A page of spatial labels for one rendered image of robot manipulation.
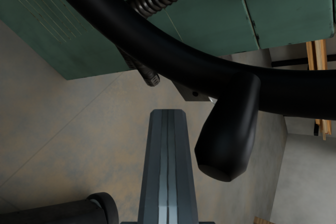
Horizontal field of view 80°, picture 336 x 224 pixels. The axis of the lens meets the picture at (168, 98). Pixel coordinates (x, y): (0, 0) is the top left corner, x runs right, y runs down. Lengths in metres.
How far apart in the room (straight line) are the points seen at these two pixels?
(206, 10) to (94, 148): 0.76
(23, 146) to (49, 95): 0.19
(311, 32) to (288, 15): 0.04
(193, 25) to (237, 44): 0.08
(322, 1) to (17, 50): 0.80
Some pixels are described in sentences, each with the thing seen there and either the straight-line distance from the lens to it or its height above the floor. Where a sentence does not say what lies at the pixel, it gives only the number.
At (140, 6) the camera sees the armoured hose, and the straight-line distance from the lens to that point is 0.20.
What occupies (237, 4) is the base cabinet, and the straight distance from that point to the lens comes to 0.31.
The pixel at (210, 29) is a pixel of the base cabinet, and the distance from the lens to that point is 0.35.
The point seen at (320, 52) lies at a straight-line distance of 2.65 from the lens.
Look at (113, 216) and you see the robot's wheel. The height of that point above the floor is 0.19.
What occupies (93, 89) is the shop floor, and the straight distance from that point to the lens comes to 0.92.
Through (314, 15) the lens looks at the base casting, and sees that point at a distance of 0.31.
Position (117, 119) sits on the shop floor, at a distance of 0.99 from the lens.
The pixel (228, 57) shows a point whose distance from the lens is 0.46.
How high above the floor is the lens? 0.81
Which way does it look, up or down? 42 degrees down
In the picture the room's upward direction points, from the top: 89 degrees clockwise
